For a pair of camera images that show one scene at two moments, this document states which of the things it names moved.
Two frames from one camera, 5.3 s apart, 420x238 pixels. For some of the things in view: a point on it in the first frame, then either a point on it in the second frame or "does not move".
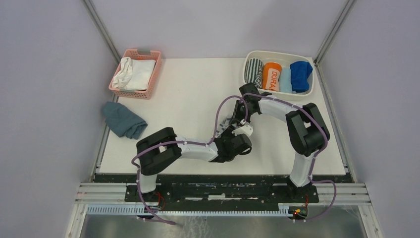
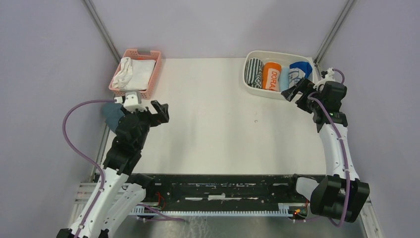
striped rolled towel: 253,70 does not move
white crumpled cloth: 122,79 does not move
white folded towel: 141,70 does not move
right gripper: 237,117 -> 289,93
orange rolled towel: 271,72 does not move
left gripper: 227,132 -> 162,116
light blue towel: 285,80 does not move
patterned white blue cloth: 222,126 -> 294,75
